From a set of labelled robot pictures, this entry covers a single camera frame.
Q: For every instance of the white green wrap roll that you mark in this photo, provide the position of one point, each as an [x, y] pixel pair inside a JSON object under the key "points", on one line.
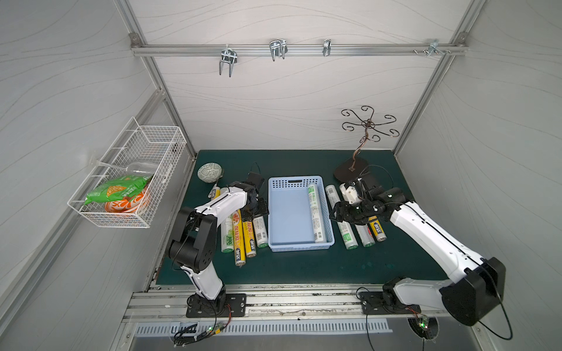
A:
{"points": [[227, 235], [345, 229]]}

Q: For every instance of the dark green table mat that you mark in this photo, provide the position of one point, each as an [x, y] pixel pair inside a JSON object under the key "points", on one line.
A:
{"points": [[399, 255]]}

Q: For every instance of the yellow wrap roll long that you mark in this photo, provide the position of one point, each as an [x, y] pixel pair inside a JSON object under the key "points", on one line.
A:
{"points": [[239, 250]]}

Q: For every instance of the double metal hook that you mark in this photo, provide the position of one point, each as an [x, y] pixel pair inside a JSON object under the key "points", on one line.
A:
{"points": [[278, 49], [228, 58]]}

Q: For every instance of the white wrap roll group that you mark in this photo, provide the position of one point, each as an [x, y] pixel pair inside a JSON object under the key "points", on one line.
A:
{"points": [[260, 231]]}

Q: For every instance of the clear wrap roll right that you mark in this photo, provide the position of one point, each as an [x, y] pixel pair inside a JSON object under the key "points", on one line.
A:
{"points": [[362, 230]]}

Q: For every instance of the light blue plastic basket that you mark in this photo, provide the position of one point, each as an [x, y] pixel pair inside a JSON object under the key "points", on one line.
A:
{"points": [[290, 218]]}

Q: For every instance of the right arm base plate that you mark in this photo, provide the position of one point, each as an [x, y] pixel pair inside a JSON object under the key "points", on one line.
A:
{"points": [[380, 303]]}

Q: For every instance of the aluminium front rail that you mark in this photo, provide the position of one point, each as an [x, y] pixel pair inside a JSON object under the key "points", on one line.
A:
{"points": [[264, 302]]}

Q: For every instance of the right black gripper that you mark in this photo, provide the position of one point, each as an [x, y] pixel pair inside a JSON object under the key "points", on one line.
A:
{"points": [[347, 211]]}

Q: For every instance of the aluminium top rail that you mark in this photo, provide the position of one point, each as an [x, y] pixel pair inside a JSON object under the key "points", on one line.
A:
{"points": [[294, 50]]}

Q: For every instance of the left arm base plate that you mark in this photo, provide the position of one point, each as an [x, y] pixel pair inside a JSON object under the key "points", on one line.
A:
{"points": [[227, 305]]}

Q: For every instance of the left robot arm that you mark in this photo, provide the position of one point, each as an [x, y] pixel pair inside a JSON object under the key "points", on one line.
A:
{"points": [[193, 239]]}

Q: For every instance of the double metal hook left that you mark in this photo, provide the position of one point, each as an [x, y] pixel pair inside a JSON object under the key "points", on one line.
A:
{"points": [[228, 58]]}

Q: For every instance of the metal hook right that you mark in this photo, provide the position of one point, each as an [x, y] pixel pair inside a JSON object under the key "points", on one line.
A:
{"points": [[433, 49]]}

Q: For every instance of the double metal hook middle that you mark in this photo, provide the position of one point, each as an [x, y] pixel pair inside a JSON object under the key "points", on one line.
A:
{"points": [[278, 49]]}

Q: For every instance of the green snack bag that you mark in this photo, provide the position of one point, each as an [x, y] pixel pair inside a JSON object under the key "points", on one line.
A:
{"points": [[121, 188]]}

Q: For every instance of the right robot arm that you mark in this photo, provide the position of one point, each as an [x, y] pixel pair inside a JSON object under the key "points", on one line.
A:
{"points": [[474, 285]]}

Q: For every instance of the aluminium rail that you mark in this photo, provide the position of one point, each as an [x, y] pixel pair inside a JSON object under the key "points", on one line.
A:
{"points": [[294, 50], [264, 302]]}

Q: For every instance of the orange snack bag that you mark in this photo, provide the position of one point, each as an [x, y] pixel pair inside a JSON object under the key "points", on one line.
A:
{"points": [[125, 206]]}

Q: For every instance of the single metal hook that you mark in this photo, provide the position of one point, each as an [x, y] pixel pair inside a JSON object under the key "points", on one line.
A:
{"points": [[327, 44]]}

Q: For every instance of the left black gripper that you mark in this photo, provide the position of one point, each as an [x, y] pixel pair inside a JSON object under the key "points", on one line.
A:
{"points": [[257, 206]]}

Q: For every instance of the white slotted cable duct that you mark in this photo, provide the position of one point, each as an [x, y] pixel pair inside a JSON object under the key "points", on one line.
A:
{"points": [[271, 327]]}

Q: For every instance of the bronze jewelry tree stand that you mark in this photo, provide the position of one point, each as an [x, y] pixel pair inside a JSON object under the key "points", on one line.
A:
{"points": [[373, 131]]}

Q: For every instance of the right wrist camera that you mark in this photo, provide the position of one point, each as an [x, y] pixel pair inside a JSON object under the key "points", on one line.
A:
{"points": [[350, 194]]}

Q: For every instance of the white wire wall basket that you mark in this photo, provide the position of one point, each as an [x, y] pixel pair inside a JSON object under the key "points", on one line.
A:
{"points": [[138, 150]]}

